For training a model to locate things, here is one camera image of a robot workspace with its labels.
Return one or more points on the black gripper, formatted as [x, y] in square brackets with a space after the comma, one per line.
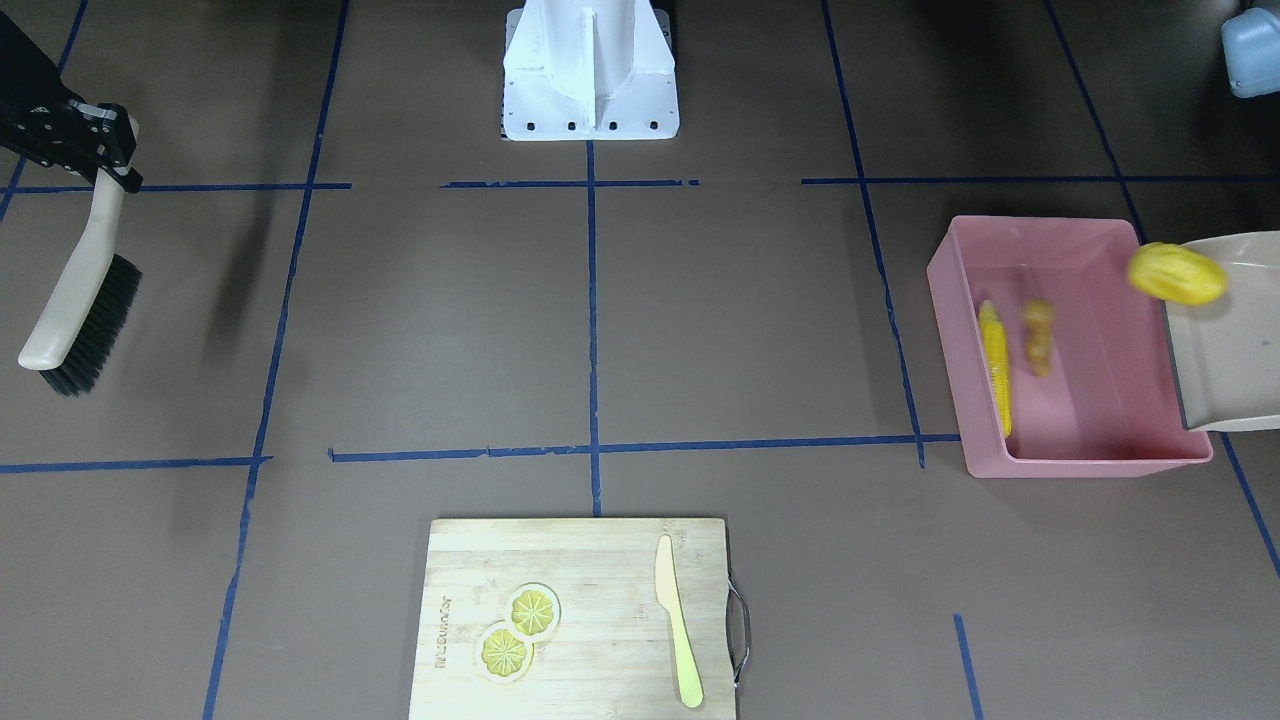
[62, 132]

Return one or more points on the beige brush with black bristles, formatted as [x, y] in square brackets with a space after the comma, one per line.
[88, 306]

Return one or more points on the yellow toy corn cob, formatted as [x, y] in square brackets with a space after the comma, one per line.
[996, 347]

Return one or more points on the toy ginger root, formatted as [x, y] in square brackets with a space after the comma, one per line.
[1039, 315]

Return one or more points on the yellow toy potato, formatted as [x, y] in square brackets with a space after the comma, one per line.
[1174, 273]

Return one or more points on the beige plastic dustpan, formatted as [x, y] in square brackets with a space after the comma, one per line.
[1226, 354]

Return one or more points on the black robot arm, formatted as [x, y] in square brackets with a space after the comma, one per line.
[28, 76]

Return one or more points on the pink plastic bin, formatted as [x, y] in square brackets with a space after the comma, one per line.
[1109, 408]

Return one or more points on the rear toy lemon slice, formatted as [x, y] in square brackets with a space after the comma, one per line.
[533, 612]

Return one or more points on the toy lemon slice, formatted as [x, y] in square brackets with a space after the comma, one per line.
[502, 657]
[533, 612]

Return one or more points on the front toy lemon slice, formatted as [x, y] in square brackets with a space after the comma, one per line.
[502, 657]

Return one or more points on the wooden cutting board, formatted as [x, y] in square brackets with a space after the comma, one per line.
[611, 657]

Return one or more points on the yellow plastic toy knife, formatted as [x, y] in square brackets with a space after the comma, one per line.
[688, 681]

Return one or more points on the light blue object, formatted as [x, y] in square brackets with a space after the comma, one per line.
[1250, 41]

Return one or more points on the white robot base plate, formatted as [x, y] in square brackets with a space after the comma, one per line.
[590, 71]

